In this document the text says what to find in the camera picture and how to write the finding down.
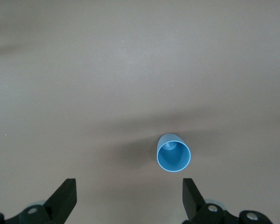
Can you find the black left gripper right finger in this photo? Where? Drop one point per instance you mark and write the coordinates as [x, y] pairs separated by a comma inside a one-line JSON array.
[[196, 210]]

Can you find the blue plastic cup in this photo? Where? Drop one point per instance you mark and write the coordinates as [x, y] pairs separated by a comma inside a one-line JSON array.
[[173, 158]]

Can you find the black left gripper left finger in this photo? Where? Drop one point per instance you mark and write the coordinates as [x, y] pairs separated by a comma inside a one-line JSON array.
[[60, 203]]

